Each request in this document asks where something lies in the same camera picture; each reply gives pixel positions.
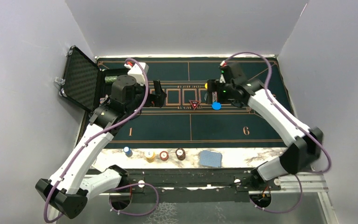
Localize brown poker chip stack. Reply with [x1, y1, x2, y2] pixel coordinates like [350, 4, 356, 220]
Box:
[175, 148, 186, 161]

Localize blue poker chip stack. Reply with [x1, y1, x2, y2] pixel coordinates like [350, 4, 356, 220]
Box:
[123, 147, 133, 157]

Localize black mounting rail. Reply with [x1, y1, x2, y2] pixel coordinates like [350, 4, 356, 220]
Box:
[108, 168, 281, 203]

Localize blue playing card deck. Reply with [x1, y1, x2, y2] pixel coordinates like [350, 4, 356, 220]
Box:
[200, 150, 222, 168]

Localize green chips in case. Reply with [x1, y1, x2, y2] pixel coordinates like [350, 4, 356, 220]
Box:
[104, 76, 117, 84]

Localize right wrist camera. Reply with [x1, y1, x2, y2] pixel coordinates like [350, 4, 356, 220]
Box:
[219, 63, 246, 83]

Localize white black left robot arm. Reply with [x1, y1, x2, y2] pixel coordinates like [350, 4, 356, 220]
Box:
[35, 75, 166, 219]

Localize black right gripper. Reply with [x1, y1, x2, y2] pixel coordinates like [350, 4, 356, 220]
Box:
[206, 79, 240, 104]

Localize black poker chip case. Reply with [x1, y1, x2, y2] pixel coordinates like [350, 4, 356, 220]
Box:
[59, 45, 143, 116]

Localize blue round button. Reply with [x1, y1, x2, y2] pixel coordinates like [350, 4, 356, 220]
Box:
[212, 102, 222, 111]

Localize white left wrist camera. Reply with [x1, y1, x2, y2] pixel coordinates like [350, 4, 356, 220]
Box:
[124, 62, 145, 86]

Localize red triangular dealer button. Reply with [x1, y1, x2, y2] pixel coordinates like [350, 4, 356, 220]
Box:
[189, 100, 201, 111]

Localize green poker table mat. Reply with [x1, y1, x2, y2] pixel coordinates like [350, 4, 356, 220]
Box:
[107, 57, 284, 149]

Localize red poker chip stack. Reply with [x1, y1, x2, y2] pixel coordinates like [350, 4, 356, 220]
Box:
[159, 151, 169, 161]

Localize mixed chips row in case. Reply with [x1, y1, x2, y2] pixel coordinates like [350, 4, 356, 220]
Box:
[99, 96, 110, 105]

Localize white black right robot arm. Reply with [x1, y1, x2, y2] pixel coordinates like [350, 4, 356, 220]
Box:
[207, 78, 324, 190]

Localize yellow poker chip stack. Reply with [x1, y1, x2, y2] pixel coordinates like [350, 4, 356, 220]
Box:
[145, 150, 155, 163]

